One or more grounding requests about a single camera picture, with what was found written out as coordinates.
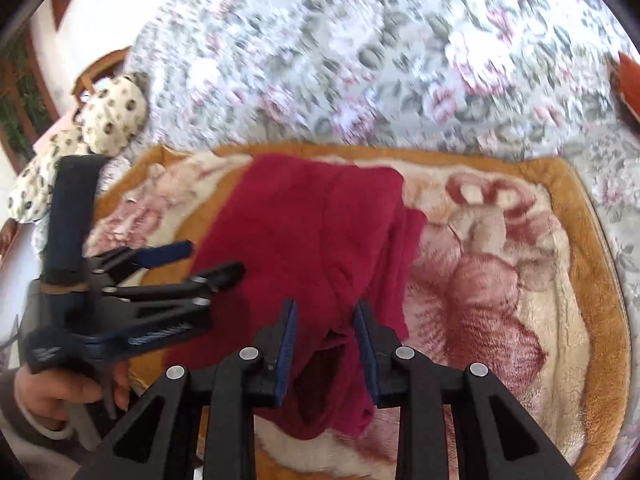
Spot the person's left hand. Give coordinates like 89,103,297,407
14,366,103,431

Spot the grey left sleeve forearm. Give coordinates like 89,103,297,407
1,368,90,479

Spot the orange floral plush blanket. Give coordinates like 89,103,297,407
87,143,630,479

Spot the grey floral bedspread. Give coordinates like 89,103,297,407
29,0,640,461

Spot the cream medallion pillow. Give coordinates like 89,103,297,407
8,126,91,223
79,73,148,157

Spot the wooden headboard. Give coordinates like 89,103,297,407
72,47,131,107

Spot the orange wooden furniture piece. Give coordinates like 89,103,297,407
606,52,639,136

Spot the dark red sweater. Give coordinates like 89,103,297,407
164,154,425,440

